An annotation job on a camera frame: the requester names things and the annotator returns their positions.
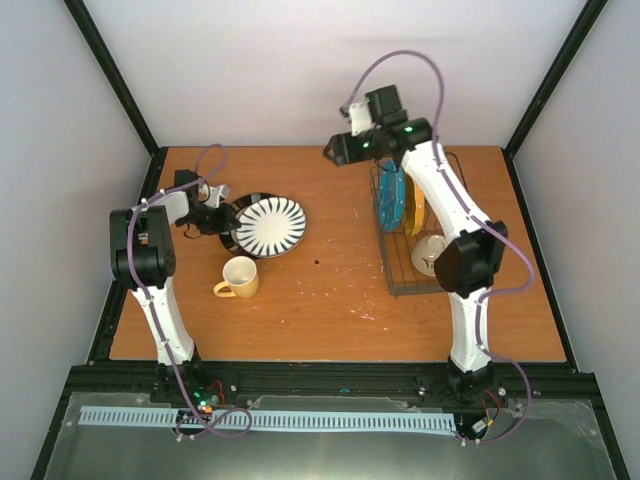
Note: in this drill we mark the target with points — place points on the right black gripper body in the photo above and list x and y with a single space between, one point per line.
371 150

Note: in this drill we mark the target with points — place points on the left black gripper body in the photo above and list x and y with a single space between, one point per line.
208 222

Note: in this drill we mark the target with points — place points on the teal polka dot plate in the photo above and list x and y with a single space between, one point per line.
391 196

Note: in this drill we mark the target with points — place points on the white blue striped plate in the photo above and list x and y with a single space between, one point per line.
271 227

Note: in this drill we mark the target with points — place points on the yellow plate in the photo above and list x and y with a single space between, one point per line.
415 210

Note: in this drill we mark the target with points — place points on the black wire dish rack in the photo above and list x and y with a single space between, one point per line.
395 247

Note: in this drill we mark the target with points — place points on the white ceramic bowl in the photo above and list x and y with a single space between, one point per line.
426 252

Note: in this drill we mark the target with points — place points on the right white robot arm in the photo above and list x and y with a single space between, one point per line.
467 267

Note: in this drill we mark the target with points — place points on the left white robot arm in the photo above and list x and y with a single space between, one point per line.
143 258

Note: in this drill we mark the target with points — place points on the black rimmed striped plate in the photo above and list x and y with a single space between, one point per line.
228 238

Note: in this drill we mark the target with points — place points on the yellow mug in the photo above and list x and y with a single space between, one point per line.
240 279

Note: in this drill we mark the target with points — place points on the left controller board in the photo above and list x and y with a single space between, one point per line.
210 398

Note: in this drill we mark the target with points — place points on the controller board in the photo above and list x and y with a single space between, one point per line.
210 398
491 406

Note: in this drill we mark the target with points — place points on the right controller board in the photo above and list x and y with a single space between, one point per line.
491 406

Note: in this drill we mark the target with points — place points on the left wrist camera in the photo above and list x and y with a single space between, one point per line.
214 196

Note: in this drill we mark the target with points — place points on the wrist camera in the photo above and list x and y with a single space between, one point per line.
214 196
358 116

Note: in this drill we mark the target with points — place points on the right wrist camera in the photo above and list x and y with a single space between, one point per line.
358 116

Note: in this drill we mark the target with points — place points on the black aluminium frame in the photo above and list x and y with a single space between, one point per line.
397 380

